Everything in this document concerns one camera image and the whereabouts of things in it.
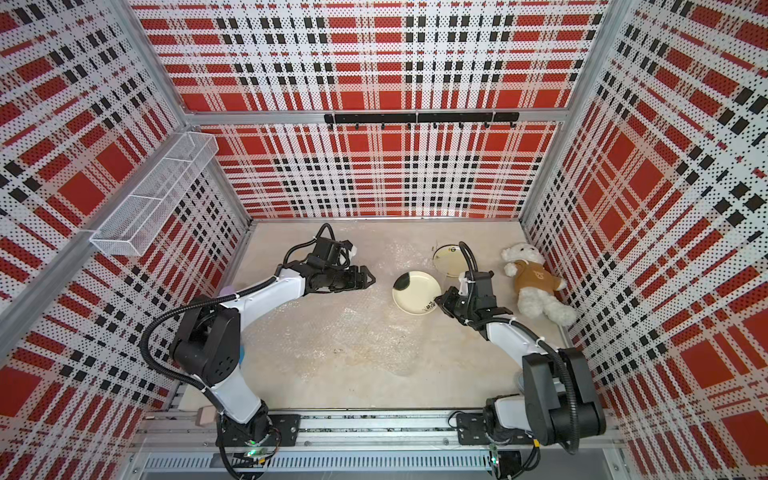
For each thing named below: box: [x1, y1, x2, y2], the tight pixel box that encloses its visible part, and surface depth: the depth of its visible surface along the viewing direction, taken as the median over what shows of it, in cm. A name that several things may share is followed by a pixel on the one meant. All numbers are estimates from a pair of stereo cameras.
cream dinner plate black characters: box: [432, 244, 469, 277], surface depth 113 cm
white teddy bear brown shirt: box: [500, 242, 577, 326], surface depth 95 cm
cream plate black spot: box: [392, 271, 442, 315], surface depth 93 cm
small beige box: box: [195, 405, 217, 427], surface depth 76 cm
